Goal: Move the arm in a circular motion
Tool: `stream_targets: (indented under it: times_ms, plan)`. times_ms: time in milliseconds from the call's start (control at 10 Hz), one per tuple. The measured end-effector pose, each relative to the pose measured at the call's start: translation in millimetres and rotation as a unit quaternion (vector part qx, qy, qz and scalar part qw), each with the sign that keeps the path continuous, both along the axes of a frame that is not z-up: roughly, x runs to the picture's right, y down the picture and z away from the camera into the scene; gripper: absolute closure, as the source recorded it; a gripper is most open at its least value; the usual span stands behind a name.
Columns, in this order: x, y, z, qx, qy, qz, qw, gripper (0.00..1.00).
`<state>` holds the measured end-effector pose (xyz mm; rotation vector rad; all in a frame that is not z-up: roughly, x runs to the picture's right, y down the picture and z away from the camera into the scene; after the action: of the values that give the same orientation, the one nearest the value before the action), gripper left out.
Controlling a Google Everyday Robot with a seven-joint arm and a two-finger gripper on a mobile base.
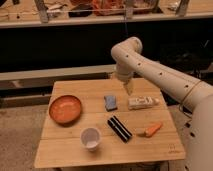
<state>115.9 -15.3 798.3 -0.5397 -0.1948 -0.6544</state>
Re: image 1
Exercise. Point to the orange object on shelf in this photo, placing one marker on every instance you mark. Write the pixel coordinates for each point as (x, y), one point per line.
(114, 7)

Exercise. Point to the orange carrot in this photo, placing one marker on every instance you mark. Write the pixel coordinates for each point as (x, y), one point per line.
(151, 130)

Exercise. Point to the black object on shelf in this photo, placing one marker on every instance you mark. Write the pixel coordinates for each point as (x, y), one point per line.
(81, 10)

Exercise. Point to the blue sponge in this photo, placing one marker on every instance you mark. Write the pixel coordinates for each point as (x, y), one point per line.
(110, 102)

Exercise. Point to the wooden table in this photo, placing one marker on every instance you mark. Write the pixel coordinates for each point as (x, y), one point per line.
(107, 132)

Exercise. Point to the white tapered gripper tip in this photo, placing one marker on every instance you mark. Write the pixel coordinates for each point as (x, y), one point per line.
(128, 86)

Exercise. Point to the black striped box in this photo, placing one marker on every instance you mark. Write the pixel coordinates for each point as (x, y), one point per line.
(118, 127)

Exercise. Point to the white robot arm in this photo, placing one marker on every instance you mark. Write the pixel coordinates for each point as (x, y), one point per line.
(192, 93)

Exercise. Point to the orange bowl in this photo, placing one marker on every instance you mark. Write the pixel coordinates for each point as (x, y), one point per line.
(65, 109)

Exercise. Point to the white paper cup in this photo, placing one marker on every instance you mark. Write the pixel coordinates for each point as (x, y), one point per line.
(90, 138)

